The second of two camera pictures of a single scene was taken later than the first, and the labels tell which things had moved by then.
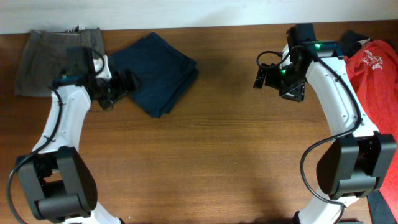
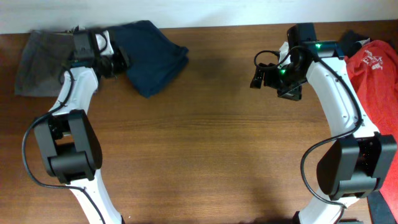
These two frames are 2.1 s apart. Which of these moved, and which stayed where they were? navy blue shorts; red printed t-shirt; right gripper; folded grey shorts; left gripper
Moved: navy blue shorts; left gripper
Stayed: right gripper; red printed t-shirt; folded grey shorts
